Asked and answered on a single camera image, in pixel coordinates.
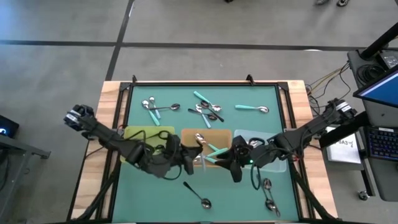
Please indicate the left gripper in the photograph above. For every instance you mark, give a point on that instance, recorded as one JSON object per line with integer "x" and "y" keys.
{"x": 175, "y": 155}

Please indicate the black power adapter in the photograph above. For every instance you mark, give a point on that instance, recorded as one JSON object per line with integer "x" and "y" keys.
{"x": 388, "y": 59}

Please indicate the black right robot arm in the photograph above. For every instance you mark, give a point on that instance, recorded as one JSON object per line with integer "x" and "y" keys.
{"x": 298, "y": 137}

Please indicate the monitor with blue screen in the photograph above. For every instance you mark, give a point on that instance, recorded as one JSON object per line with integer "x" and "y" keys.
{"x": 382, "y": 90}

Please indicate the grey equipment cart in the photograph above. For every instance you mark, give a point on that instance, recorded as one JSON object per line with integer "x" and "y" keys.
{"x": 385, "y": 180}

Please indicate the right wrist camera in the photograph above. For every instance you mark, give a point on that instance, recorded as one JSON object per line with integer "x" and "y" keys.
{"x": 253, "y": 159}

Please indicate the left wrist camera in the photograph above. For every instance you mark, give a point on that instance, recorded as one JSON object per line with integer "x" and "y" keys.
{"x": 158, "y": 169}

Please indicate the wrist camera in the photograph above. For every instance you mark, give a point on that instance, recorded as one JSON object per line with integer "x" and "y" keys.
{"x": 158, "y": 169}
{"x": 253, "y": 159}

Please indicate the yellow translucent plastic bin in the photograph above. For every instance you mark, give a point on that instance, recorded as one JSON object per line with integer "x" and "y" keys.
{"x": 149, "y": 130}

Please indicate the green table mat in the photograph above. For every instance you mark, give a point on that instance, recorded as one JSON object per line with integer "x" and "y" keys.
{"x": 174, "y": 193}

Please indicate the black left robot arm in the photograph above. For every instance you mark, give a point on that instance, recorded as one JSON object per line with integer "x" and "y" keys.
{"x": 109, "y": 137}

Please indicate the black keyboard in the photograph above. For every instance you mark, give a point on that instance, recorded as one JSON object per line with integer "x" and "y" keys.
{"x": 384, "y": 143}

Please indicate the orange translucent plastic bin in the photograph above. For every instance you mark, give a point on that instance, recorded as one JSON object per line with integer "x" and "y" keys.
{"x": 220, "y": 137}

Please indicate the black stand pole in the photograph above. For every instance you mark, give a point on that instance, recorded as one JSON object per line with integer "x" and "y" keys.
{"x": 381, "y": 40}

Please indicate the black screen device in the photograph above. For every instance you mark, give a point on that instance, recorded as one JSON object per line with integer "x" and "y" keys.
{"x": 6, "y": 126}

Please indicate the black cart bar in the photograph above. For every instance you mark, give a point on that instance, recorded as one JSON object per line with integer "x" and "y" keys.
{"x": 342, "y": 130}

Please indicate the white paper sheet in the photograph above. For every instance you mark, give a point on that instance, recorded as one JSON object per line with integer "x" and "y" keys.
{"x": 343, "y": 146}

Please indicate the cart caster wheel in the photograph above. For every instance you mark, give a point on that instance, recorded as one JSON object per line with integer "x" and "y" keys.
{"x": 363, "y": 195}

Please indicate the clear plastic bin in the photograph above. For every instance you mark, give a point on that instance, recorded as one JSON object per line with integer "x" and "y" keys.
{"x": 276, "y": 168}

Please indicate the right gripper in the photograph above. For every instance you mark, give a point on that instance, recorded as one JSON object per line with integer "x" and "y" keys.
{"x": 241, "y": 149}

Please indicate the grey metal stand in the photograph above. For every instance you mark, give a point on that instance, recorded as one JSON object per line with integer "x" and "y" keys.
{"x": 18, "y": 152}

